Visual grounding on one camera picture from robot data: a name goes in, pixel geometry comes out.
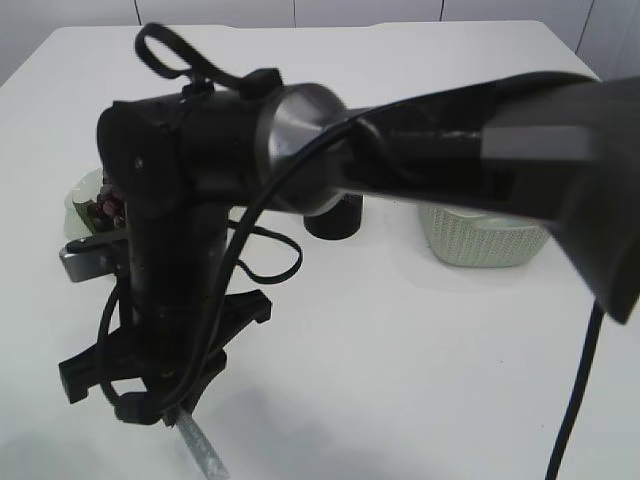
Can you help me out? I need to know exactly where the purple grape bunch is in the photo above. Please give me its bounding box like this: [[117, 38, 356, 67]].
[[92, 169, 126, 231]]

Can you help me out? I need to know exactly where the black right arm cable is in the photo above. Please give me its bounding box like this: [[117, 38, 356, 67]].
[[94, 21, 640, 480]]

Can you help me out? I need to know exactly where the black mesh pen holder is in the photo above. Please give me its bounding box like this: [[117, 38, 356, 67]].
[[303, 194, 363, 241]]

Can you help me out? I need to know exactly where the pale green woven basket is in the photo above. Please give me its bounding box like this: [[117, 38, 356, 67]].
[[418, 205, 549, 268]]

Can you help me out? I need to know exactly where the pale green wavy glass plate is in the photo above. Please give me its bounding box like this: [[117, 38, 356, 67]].
[[63, 168, 117, 241]]

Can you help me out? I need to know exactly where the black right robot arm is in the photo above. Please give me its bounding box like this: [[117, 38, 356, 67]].
[[59, 72, 639, 425]]

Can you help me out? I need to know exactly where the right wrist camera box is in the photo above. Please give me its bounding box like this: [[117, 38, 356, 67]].
[[59, 230, 130, 283]]

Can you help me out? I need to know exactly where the silver glitter pen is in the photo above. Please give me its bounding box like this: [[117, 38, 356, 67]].
[[175, 409, 231, 480]]

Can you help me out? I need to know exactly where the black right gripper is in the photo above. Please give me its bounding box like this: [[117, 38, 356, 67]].
[[58, 288, 272, 425]]

